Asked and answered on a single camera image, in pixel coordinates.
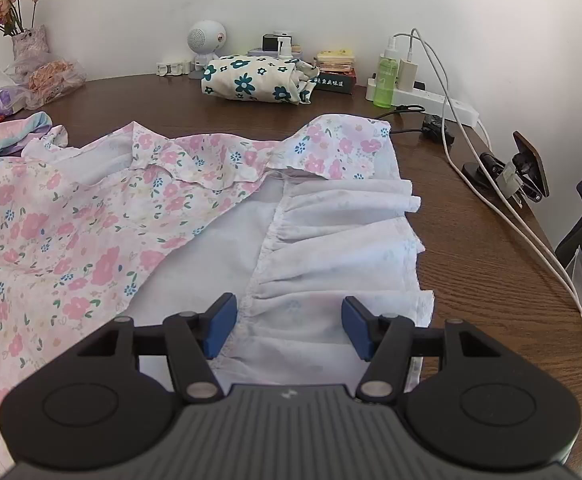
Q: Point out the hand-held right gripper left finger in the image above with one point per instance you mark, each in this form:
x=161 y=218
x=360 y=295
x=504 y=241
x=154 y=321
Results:
x=221 y=325

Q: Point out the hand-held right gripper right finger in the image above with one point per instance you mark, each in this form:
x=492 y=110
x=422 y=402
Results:
x=356 y=325

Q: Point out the pink floral dress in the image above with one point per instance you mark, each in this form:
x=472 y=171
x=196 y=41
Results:
x=96 y=240

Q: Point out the black phone clamp stand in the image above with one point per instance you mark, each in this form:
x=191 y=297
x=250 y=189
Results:
x=491 y=170

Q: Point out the white power strip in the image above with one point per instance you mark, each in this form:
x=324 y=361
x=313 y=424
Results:
x=436 y=103

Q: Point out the brown-backed phone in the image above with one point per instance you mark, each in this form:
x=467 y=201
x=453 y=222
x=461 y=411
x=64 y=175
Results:
x=533 y=162

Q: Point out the green spray bottle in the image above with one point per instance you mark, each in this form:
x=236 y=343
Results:
x=386 y=85

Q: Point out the black and red box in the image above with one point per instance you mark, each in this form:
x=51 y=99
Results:
x=336 y=83

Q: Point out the folded white teal-flower garment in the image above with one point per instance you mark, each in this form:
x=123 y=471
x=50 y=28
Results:
x=251 y=77

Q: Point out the white charger adapter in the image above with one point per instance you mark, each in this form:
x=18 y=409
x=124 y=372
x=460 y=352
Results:
x=407 y=76

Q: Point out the yellow tissue packets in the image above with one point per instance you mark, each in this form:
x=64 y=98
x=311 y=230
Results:
x=335 y=57

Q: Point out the lavender tin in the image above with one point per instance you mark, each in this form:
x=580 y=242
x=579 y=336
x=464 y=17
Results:
x=256 y=52

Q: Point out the white pump bottle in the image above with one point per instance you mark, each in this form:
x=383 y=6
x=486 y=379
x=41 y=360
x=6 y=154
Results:
x=285 y=47

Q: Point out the pink blue purple shirt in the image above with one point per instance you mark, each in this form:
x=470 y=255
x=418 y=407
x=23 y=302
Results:
x=6 y=137

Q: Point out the white robot speaker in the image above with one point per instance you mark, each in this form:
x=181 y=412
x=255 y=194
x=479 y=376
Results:
x=205 y=40

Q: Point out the small black box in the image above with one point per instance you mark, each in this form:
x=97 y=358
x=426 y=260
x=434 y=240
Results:
x=271 y=41

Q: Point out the plastic bag of dried flowers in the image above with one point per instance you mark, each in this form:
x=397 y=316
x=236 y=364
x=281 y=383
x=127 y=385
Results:
x=46 y=80

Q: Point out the purple tissue pack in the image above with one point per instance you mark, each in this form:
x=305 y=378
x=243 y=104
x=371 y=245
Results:
x=8 y=100

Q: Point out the lavender lace vase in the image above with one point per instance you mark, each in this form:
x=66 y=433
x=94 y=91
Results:
x=31 y=42

